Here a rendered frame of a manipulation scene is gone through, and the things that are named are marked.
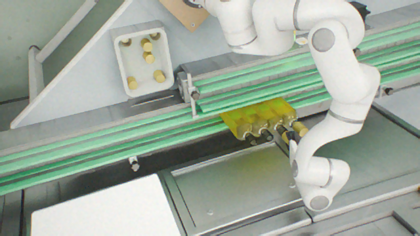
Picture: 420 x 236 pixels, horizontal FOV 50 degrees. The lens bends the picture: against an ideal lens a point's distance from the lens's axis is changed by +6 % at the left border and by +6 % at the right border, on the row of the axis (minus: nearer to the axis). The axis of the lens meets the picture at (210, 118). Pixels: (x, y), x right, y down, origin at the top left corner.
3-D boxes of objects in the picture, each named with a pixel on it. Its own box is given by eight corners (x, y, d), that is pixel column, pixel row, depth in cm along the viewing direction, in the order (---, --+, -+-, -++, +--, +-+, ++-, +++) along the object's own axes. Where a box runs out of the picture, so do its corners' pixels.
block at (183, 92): (178, 96, 159) (184, 103, 153) (174, 73, 154) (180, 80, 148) (188, 93, 160) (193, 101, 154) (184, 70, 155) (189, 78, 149)
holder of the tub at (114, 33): (126, 100, 160) (130, 109, 154) (108, 29, 145) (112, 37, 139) (170, 89, 164) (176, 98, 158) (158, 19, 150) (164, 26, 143)
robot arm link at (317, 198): (320, 168, 108) (357, 173, 110) (308, 143, 117) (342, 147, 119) (302, 212, 115) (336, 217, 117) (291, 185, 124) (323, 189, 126)
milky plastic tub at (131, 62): (123, 88, 157) (127, 99, 150) (107, 29, 145) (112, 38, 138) (168, 77, 161) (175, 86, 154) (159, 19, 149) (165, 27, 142)
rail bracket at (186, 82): (184, 108, 154) (195, 124, 144) (178, 66, 146) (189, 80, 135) (192, 106, 155) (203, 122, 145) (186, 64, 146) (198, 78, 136)
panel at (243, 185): (29, 218, 143) (23, 312, 116) (26, 211, 142) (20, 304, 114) (278, 140, 165) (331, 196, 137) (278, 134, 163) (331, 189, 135)
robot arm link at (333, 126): (356, 107, 111) (330, 177, 120) (307, 101, 109) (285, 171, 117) (371, 122, 104) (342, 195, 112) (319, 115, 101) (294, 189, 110)
